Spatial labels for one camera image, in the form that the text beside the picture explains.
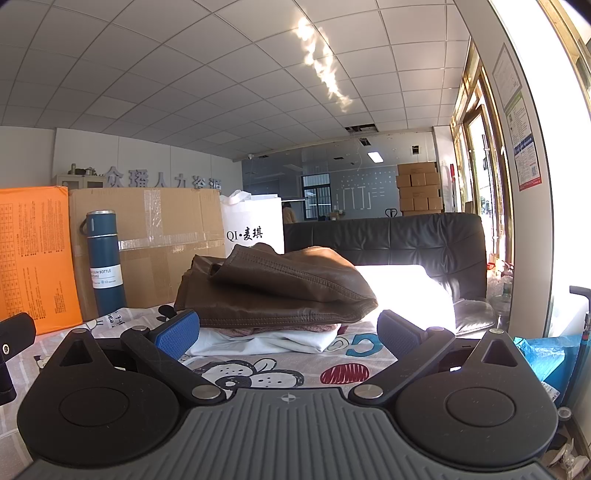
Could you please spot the cartoon printed blanket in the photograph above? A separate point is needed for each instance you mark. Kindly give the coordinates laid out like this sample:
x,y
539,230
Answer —
x,y
286,369

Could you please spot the stack of cardboard boxes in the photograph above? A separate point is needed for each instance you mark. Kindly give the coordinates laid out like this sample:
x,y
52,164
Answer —
x,y
418,189

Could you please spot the grey filing cabinet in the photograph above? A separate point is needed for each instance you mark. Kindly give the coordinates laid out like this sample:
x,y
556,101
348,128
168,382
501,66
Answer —
x,y
76,181

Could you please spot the colourful wall poster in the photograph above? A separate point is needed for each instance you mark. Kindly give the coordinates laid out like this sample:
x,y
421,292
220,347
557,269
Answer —
x,y
524,143

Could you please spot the dark blue vacuum bottle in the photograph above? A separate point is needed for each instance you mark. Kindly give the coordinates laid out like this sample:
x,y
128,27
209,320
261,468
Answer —
x,y
105,258

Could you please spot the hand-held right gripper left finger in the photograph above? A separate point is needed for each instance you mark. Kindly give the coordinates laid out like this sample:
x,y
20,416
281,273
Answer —
x,y
178,333

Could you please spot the large cardboard box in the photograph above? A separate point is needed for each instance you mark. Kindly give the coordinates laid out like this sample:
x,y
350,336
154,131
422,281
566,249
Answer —
x,y
175,221

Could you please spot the orange printed board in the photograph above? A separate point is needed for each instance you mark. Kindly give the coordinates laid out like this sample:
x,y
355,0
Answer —
x,y
32,258

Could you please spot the white folded garment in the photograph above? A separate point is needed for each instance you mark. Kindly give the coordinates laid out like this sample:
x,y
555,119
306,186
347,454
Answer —
x,y
277,344

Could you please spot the grey wall sign letters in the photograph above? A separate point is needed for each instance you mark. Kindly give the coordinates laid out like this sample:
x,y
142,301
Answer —
x,y
161,177

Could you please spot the brown leather jacket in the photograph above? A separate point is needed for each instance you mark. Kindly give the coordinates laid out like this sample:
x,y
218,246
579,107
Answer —
x,y
286,286

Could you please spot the white cushion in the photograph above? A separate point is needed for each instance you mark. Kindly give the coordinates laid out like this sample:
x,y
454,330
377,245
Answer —
x,y
406,295

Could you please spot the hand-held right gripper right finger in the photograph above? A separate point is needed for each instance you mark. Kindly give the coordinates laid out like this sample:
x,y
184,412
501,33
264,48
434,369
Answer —
x,y
400,334

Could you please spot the clear plastic bottle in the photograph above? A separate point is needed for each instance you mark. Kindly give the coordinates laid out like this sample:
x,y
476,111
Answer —
x,y
504,295

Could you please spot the white framed wall notice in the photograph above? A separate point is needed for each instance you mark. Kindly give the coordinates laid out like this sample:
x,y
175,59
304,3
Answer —
x,y
506,71

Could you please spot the white shopping bag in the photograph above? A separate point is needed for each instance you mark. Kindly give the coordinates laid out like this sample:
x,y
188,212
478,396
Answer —
x,y
254,221

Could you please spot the pink knitted garment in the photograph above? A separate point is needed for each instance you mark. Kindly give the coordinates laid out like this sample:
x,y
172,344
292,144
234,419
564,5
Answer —
x,y
277,330

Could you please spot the blue plastic bag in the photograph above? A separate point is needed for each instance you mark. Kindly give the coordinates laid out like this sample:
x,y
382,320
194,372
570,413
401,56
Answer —
x,y
549,364

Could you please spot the gold window frame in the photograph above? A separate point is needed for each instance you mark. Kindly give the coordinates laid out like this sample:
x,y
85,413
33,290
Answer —
x,y
480,152

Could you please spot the black leather sofa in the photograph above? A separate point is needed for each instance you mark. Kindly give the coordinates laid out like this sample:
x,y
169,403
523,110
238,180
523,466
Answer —
x,y
415,240

